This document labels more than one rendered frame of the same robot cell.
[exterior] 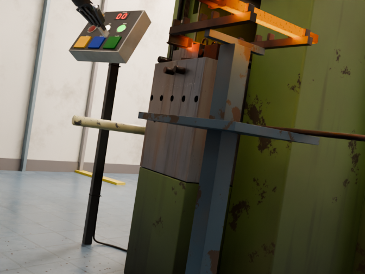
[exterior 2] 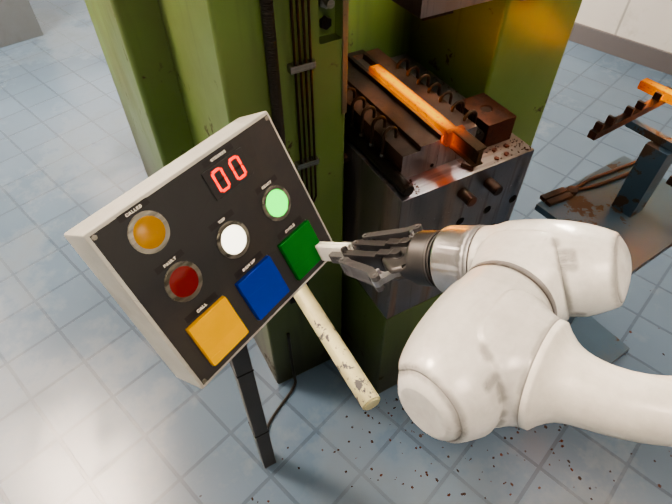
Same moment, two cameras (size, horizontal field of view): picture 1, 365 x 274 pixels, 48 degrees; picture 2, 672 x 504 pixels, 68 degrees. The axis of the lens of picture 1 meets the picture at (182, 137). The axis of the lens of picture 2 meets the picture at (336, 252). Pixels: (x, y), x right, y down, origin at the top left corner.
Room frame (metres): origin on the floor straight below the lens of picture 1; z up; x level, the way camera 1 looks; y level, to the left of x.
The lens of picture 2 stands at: (1.87, 0.96, 1.64)
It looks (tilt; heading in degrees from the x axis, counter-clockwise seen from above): 48 degrees down; 273
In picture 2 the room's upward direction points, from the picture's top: straight up
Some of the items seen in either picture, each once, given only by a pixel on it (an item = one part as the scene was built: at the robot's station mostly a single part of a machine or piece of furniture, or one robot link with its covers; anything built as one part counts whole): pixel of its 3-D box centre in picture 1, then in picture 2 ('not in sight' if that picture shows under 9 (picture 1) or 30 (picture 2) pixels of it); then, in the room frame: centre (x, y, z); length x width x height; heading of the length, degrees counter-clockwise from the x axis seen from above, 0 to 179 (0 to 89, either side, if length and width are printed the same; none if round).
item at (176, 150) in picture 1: (225, 126); (395, 179); (1.76, -0.17, 0.69); 0.56 x 0.38 x 0.45; 122
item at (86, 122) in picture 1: (119, 126); (324, 328); (1.94, 0.30, 0.62); 0.44 x 0.05 x 0.05; 122
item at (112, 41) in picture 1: (112, 43); (301, 249); (1.96, 0.39, 1.01); 0.07 x 0.05 x 0.07; 57
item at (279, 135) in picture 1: (222, 127); (625, 209); (1.12, -0.10, 0.67); 0.40 x 0.30 x 0.02; 37
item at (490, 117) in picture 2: (222, 56); (483, 120); (1.57, -0.10, 0.95); 0.12 x 0.09 x 0.07; 122
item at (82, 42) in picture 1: (82, 42); (217, 330); (2.07, 0.56, 1.01); 0.07 x 0.05 x 0.07; 57
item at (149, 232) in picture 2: not in sight; (149, 232); (2.15, 0.51, 1.16); 0.05 x 0.03 x 0.04; 32
